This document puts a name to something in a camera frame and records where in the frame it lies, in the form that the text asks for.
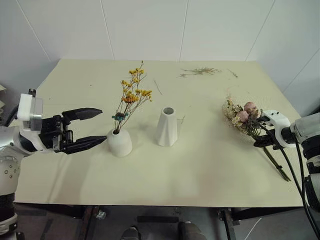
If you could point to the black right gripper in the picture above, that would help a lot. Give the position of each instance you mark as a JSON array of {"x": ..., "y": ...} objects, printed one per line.
[{"x": 273, "y": 140}]

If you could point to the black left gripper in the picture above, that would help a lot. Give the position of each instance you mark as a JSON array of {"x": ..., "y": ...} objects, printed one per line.
[{"x": 51, "y": 133}]

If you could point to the pink rose dried bouquet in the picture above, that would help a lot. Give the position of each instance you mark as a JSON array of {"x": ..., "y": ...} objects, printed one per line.
[{"x": 241, "y": 116}]

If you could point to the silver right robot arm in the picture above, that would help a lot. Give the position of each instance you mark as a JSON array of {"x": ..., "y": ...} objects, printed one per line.
[{"x": 306, "y": 132}]

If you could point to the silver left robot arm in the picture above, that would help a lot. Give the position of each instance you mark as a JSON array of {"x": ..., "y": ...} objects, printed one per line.
[{"x": 10, "y": 160}]

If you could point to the yellow dried flower bouquet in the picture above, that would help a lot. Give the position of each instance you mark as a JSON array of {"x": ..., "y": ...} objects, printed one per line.
[{"x": 132, "y": 97}]

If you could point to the round white vase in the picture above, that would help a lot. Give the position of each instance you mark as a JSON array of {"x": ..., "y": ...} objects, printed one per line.
[{"x": 120, "y": 143}]

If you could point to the short dried twig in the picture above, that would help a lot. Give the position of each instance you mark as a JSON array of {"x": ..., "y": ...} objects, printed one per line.
[{"x": 232, "y": 73}]

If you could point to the tall faceted white vase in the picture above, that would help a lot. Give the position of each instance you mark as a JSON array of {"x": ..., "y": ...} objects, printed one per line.
[{"x": 167, "y": 130}]

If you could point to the thin dried stem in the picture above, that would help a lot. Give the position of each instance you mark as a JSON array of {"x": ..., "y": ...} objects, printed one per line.
[{"x": 158, "y": 87}]

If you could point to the loose dried grass sprig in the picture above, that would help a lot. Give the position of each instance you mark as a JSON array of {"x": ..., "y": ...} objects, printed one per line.
[{"x": 200, "y": 71}]

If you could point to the beige cardboard piece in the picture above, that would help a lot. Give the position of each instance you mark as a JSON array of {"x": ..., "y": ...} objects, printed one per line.
[{"x": 2, "y": 89}]

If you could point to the dark rounded shape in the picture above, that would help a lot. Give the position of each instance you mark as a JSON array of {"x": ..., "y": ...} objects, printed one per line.
[
  {"x": 130, "y": 233},
  {"x": 191, "y": 231}
]

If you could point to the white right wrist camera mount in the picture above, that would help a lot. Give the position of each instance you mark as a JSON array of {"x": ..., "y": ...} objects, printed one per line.
[{"x": 277, "y": 121}]

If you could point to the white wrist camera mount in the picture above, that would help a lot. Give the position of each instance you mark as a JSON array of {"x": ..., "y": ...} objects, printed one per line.
[
  {"x": 277, "y": 121},
  {"x": 26, "y": 107}
]

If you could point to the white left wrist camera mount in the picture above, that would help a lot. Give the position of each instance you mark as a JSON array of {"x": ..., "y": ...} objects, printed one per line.
[{"x": 26, "y": 107}]

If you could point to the small silver bracket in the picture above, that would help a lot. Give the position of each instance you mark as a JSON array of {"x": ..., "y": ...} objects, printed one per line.
[{"x": 101, "y": 215}]

